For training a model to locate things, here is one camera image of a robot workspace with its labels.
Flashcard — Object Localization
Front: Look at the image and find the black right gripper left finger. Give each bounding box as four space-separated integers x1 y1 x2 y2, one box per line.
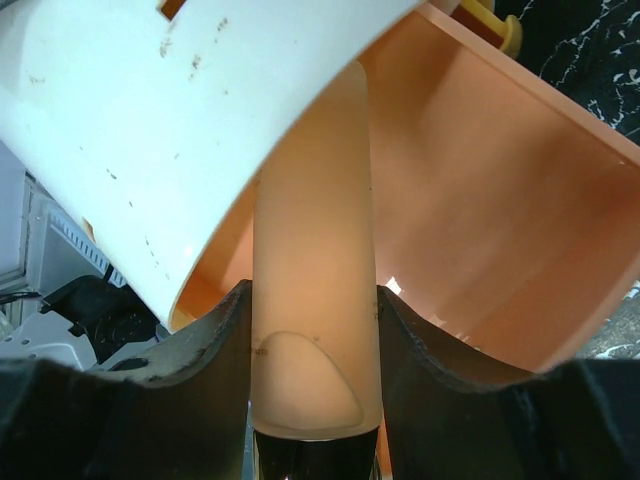
1 280 251 479

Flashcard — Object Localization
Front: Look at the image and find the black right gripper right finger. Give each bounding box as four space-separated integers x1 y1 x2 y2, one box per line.
378 287 639 479

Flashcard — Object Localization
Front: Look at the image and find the pink yellow drawer box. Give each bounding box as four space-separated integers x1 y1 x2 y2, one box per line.
1 1 639 376

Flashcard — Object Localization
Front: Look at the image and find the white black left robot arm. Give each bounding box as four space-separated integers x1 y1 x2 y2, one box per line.
1 275 159 371

